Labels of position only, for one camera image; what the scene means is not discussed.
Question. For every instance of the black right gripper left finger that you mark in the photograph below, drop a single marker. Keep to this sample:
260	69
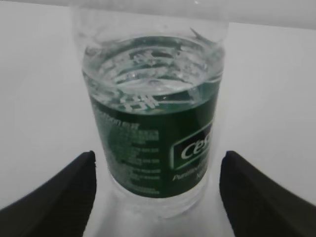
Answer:
61	207

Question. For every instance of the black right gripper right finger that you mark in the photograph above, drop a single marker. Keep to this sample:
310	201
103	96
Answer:
257	206

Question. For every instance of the clear green-label water bottle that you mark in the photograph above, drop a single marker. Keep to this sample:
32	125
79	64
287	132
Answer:
153	70

